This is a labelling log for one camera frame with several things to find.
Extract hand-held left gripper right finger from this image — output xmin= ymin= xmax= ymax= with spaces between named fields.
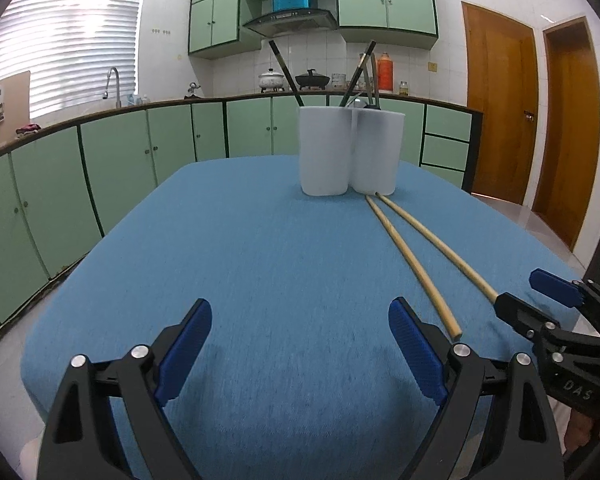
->
xmin=388 ymin=297 xmax=566 ymax=480

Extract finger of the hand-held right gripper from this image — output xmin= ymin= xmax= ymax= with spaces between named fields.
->
xmin=494 ymin=292 xmax=561 ymax=342
xmin=529 ymin=268 xmax=600 ymax=341

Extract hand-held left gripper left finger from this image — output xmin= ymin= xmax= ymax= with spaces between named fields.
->
xmin=36 ymin=298 xmax=213 ymax=480

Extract wooden chopstick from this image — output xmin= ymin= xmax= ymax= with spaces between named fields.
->
xmin=375 ymin=190 xmax=500 ymax=304
xmin=364 ymin=194 xmax=464 ymax=339

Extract white plastic utensil container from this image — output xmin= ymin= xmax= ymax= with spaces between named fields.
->
xmin=351 ymin=108 xmax=406 ymax=197
xmin=298 ymin=105 xmax=355 ymax=197

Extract large metal spoon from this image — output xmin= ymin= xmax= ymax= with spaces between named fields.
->
xmin=368 ymin=51 xmax=382 ymax=108

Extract black chopstick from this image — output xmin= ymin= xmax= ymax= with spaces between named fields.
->
xmin=268 ymin=39 xmax=305 ymax=107
xmin=339 ymin=40 xmax=377 ymax=108

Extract person's right hand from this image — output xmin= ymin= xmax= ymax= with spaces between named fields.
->
xmin=554 ymin=401 xmax=600 ymax=461

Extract blue tablecloth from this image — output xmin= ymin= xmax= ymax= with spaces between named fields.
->
xmin=20 ymin=155 xmax=586 ymax=480

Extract wooden door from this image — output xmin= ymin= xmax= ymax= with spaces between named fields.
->
xmin=531 ymin=16 xmax=600 ymax=253
xmin=460 ymin=1 xmax=540 ymax=206

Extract green kitchen base cabinets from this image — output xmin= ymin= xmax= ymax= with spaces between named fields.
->
xmin=0 ymin=92 xmax=483 ymax=341

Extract orange thermos flask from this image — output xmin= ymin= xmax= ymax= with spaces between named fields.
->
xmin=377 ymin=52 xmax=394 ymax=94

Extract metal kitchen faucet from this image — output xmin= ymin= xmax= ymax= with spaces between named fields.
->
xmin=103 ymin=66 xmax=124 ymax=109

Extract white cooking pot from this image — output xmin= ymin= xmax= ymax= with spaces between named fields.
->
xmin=258 ymin=67 xmax=285 ymax=94

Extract black wok with lid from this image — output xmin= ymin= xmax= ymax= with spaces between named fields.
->
xmin=294 ymin=69 xmax=332 ymax=91

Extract cardboard box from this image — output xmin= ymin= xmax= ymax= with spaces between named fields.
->
xmin=0 ymin=70 xmax=32 ymax=147

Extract white window blind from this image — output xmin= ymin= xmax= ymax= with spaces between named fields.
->
xmin=0 ymin=0 xmax=148 ymax=119

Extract metal range hood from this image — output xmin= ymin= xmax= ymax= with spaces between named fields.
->
xmin=242 ymin=8 xmax=339 ymax=39

